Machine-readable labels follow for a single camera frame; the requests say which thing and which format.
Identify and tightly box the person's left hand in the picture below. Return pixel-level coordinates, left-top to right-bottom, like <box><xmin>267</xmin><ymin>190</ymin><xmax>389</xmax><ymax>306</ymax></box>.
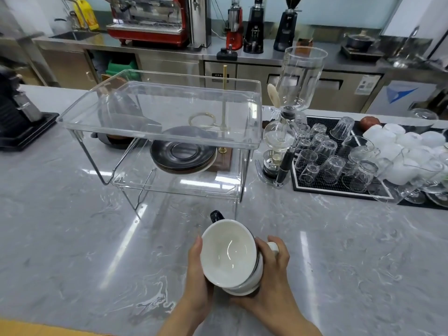
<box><xmin>174</xmin><ymin>235</ymin><xmax>216</xmax><ymax>324</ymax></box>

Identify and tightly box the person's right hand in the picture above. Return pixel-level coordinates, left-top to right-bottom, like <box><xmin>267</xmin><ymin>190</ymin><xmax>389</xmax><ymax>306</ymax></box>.
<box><xmin>229</xmin><ymin>235</ymin><xmax>312</xmax><ymax>331</ymax></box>

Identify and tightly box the white coffee cup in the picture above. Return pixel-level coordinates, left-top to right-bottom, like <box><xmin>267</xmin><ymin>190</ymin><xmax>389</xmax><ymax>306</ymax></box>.
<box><xmin>224</xmin><ymin>241</ymin><xmax>280</xmax><ymax>294</ymax></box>

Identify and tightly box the black coffee cup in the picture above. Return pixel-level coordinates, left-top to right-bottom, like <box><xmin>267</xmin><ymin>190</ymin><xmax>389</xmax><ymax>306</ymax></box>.
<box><xmin>200</xmin><ymin>210</ymin><xmax>261</xmax><ymax>288</ymax></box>

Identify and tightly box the brown saucer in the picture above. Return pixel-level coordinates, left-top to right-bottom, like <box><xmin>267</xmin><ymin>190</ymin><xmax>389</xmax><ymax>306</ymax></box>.
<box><xmin>154</xmin><ymin>155</ymin><xmax>218</xmax><ymax>173</ymax></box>

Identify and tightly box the black saucer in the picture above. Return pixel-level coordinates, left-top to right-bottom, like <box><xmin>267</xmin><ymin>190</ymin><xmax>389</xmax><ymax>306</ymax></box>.
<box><xmin>149</xmin><ymin>126</ymin><xmax>218</xmax><ymax>170</ymax></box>

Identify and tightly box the clear acrylic two-tier shelf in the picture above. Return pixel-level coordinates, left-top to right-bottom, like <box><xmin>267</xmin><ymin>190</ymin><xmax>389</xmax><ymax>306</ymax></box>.
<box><xmin>56</xmin><ymin>69</ymin><xmax>263</xmax><ymax>221</ymax></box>

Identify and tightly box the person's left forearm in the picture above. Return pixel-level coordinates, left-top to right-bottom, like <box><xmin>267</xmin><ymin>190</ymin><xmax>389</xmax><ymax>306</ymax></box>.
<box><xmin>155</xmin><ymin>311</ymin><xmax>210</xmax><ymax>336</ymax></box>

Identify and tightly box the glass siphon coffee maker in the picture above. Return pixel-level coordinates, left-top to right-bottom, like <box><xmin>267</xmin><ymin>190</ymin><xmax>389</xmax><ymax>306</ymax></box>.
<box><xmin>254</xmin><ymin>46</ymin><xmax>329</xmax><ymax>189</ymax></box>

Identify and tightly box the red coffee grinder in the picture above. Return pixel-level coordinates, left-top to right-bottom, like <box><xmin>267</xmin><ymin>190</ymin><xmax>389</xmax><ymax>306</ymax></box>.
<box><xmin>225</xmin><ymin>0</ymin><xmax>244</xmax><ymax>51</ymax></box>

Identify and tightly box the white-bordered black bar mat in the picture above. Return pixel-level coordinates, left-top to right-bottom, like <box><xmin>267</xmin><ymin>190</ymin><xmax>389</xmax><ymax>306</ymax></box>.
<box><xmin>290</xmin><ymin>115</ymin><xmax>394</xmax><ymax>201</ymax></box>

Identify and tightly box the wooden brass pour-over stand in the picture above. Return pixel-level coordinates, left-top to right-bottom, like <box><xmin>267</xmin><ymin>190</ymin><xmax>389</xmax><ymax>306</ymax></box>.
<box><xmin>188</xmin><ymin>64</ymin><xmax>233</xmax><ymax>172</ymax></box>

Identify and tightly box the cluster of clear glass tumblers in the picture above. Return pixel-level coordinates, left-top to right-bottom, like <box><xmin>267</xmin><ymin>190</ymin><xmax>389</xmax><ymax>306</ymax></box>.
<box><xmin>294</xmin><ymin>116</ymin><xmax>380</xmax><ymax>194</ymax></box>

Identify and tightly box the small clear glass pitcher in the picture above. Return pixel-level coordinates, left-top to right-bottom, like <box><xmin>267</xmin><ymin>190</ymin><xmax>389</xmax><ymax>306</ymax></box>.
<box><xmin>337</xmin><ymin>135</ymin><xmax>380</xmax><ymax>172</ymax></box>

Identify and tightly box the long black bar mat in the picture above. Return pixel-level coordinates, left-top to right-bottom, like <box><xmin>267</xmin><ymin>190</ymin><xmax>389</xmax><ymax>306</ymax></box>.
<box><xmin>350</xmin><ymin>117</ymin><xmax>448</xmax><ymax>210</ymax></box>

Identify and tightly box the cluster of clear stemmed glasses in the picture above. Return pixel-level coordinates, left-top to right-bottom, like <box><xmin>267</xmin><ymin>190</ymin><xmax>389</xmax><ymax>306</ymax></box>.
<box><xmin>399</xmin><ymin>157</ymin><xmax>448</xmax><ymax>207</ymax></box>

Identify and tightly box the large clear glass pitcher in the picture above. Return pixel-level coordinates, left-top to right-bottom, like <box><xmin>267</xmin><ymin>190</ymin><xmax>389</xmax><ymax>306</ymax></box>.
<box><xmin>367</xmin><ymin>150</ymin><xmax>445</xmax><ymax>203</ymax></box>

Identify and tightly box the red-brown clay teapot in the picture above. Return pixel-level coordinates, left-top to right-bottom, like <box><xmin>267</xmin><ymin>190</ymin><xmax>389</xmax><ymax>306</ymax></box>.
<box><xmin>359</xmin><ymin>116</ymin><xmax>380</xmax><ymax>132</ymax></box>

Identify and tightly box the cluster of white ceramic cups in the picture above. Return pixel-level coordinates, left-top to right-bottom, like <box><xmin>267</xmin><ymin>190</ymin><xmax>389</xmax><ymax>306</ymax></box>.
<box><xmin>362</xmin><ymin>123</ymin><xmax>448</xmax><ymax>186</ymax></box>

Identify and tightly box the steel gooseneck kettle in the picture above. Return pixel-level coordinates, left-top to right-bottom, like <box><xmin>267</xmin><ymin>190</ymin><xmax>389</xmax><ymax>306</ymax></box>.
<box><xmin>98</xmin><ymin>85</ymin><xmax>161</xmax><ymax>144</ymax></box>

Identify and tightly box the bamboo stirring paddle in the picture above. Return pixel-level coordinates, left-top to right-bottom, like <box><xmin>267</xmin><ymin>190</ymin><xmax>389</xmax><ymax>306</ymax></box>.
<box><xmin>267</xmin><ymin>84</ymin><xmax>280</xmax><ymax>109</ymax></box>

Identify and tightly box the white appliance blue logo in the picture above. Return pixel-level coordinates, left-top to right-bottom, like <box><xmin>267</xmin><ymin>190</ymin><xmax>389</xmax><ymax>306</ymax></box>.
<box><xmin>365</xmin><ymin>79</ymin><xmax>438</xmax><ymax>118</ymax></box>

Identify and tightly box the stainless steel cabinet unit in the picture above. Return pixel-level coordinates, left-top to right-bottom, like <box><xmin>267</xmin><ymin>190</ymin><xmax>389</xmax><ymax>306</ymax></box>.
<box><xmin>33</xmin><ymin>29</ymin><xmax>448</xmax><ymax>114</ymax></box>

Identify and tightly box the large clear wine glass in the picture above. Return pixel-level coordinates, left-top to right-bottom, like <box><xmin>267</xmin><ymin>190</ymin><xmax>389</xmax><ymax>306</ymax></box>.
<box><xmin>407</xmin><ymin>108</ymin><xmax>440</xmax><ymax>121</ymax></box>

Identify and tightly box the black tamping station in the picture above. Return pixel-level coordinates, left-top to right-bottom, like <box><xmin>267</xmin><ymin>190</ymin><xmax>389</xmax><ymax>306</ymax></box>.
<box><xmin>216</xmin><ymin>44</ymin><xmax>238</xmax><ymax>62</ymax></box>

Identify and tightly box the black induction cooker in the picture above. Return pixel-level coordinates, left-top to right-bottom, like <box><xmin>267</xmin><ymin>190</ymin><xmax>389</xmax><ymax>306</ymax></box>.
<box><xmin>340</xmin><ymin>43</ymin><xmax>385</xmax><ymax>62</ymax></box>

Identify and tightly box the black grinder with tray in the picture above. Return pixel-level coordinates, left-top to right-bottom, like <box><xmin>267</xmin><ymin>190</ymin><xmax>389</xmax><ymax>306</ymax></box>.
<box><xmin>0</xmin><ymin>64</ymin><xmax>60</xmax><ymax>153</ymax></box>

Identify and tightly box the black grinder clear hopper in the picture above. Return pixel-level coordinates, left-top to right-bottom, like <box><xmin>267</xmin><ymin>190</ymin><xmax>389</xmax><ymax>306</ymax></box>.
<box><xmin>243</xmin><ymin>0</ymin><xmax>266</xmax><ymax>55</ymax></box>

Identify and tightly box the red espresso machine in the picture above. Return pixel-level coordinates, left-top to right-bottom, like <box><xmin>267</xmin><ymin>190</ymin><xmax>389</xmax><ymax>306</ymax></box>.
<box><xmin>99</xmin><ymin>0</ymin><xmax>190</xmax><ymax>49</ymax></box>

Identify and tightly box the black grinder dark hopper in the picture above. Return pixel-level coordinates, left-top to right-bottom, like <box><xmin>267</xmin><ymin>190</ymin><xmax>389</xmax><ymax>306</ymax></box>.
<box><xmin>273</xmin><ymin>0</ymin><xmax>303</xmax><ymax>52</ymax></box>

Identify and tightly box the black cooking pot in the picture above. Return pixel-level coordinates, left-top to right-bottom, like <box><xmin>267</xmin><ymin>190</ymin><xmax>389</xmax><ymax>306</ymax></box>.
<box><xmin>343</xmin><ymin>30</ymin><xmax>380</xmax><ymax>53</ymax></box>

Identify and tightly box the steel water boiler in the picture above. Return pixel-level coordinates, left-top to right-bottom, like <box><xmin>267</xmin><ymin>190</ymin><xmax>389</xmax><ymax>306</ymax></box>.
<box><xmin>187</xmin><ymin>0</ymin><xmax>212</xmax><ymax>51</ymax></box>

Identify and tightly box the steel sink faucet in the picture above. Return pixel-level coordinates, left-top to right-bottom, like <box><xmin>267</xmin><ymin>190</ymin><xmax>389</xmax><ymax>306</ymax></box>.
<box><xmin>393</xmin><ymin>26</ymin><xmax>420</xmax><ymax>69</ymax></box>

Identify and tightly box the yellow plastic bottle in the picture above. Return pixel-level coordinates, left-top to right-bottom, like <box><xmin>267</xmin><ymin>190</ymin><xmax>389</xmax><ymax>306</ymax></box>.
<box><xmin>73</xmin><ymin>0</ymin><xmax>100</xmax><ymax>31</ymax></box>

